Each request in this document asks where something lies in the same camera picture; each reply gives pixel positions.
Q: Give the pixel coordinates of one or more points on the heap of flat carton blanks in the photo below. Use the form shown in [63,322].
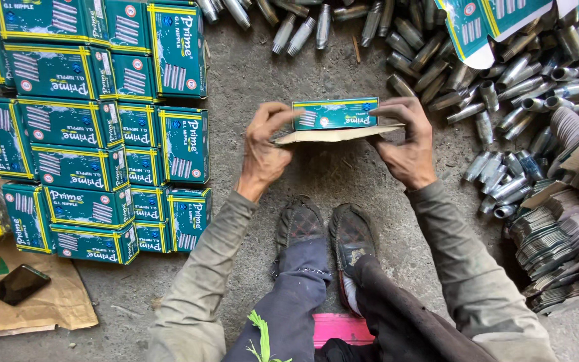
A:
[566,236]

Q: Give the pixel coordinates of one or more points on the pile of metal pipe nipples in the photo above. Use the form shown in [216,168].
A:
[510,85]

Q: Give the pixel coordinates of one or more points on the person's right shoe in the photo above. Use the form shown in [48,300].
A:
[351,236]

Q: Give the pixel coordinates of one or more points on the small wooden stick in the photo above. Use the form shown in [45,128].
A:
[356,49]

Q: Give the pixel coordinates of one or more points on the person's shoe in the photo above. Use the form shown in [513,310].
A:
[299,224]
[351,236]

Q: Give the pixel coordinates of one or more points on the brown paper sack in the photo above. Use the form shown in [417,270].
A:
[43,306]

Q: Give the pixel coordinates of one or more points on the person's right hand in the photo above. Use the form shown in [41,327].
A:
[412,148]

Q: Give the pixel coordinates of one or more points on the stack of closed green boxes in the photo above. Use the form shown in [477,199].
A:
[88,125]

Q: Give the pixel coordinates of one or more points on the green plant sprig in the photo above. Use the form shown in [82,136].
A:
[262,337]

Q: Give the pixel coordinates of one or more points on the person's left hand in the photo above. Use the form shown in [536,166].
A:
[262,151]

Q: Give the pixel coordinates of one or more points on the black smartphone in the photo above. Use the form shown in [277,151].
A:
[19,284]

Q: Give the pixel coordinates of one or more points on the person's left shoe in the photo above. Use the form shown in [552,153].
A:
[299,224]

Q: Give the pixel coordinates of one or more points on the person's leg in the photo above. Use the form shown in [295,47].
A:
[284,311]
[400,322]

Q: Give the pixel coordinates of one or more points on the person's right leg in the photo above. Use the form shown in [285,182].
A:
[400,322]

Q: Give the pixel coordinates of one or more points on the person's left leg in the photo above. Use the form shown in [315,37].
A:
[284,311]

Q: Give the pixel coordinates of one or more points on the pink plastic stool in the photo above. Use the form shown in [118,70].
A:
[339,328]

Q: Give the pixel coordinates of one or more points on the unfolded flat green carton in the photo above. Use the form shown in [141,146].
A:
[475,27]

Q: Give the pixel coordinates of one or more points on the green cardboard carton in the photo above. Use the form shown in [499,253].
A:
[337,114]

